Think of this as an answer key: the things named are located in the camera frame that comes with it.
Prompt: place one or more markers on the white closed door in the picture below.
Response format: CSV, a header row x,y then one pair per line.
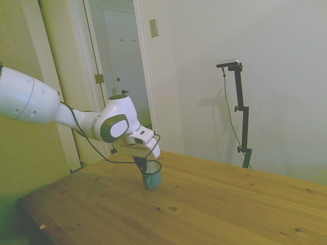
x,y
127,63

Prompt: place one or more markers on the silver stereo camera bar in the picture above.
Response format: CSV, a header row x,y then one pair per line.
x,y
228,63

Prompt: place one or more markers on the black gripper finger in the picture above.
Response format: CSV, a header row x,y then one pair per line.
x,y
137,162
143,166

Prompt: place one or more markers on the white open door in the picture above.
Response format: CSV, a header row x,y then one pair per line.
x,y
66,51

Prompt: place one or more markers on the brass door hinge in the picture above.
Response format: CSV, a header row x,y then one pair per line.
x,y
99,78

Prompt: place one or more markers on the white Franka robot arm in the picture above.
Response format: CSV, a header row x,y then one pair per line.
x,y
25,99

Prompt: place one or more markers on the black jointed camera stand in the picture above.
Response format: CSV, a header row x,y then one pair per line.
x,y
245,127

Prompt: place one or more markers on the beige light switch plate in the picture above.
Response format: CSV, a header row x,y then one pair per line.
x,y
153,28

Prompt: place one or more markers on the brass latch plate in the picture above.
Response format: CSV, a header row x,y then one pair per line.
x,y
114,91

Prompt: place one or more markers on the teal enamel mug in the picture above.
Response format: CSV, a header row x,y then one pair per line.
x,y
155,178

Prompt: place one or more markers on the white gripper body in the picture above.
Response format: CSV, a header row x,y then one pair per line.
x,y
154,151

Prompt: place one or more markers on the white door frame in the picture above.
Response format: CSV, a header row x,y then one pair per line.
x,y
143,76

